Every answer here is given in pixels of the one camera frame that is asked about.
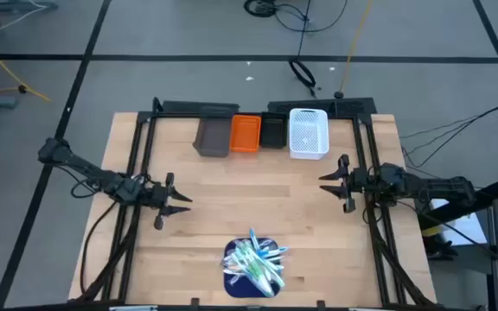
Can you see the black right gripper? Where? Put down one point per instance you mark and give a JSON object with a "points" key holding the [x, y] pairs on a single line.
{"points": [[358, 181]]}

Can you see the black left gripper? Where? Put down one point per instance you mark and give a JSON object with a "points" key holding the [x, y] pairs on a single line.
{"points": [[159, 195]]}

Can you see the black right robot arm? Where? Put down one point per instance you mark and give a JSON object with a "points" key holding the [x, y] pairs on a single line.
{"points": [[430, 185]]}

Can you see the grey plastic bin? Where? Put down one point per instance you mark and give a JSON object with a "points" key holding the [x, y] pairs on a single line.
{"points": [[212, 138]]}

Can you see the orange plastic bin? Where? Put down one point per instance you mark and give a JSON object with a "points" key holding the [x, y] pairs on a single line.
{"points": [[245, 134]]}

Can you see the black diagonal beam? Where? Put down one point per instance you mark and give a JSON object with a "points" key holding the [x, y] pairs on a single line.
{"points": [[461, 203]]}

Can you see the black aluminium table frame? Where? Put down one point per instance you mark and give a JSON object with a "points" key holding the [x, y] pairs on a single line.
{"points": [[145, 116]]}

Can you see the narrow black mount plate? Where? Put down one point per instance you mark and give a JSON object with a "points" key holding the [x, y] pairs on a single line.
{"points": [[197, 106]]}

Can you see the navy blue mat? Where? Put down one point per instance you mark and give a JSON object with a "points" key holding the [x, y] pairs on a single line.
{"points": [[236, 290]]}

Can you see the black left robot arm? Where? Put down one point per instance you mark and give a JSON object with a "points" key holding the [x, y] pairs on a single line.
{"points": [[89, 167]]}

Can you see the white perforated plastic basket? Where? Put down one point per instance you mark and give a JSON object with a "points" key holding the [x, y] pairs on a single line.
{"points": [[308, 136]]}

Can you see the white paper sheet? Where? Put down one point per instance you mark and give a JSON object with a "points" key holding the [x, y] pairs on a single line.
{"points": [[461, 224]]}

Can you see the wide black perforated plate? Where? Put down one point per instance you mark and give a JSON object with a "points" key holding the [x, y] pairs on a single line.
{"points": [[353, 106]]}

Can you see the black slotted plastic basket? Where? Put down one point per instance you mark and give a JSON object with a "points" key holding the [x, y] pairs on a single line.
{"points": [[273, 131]]}

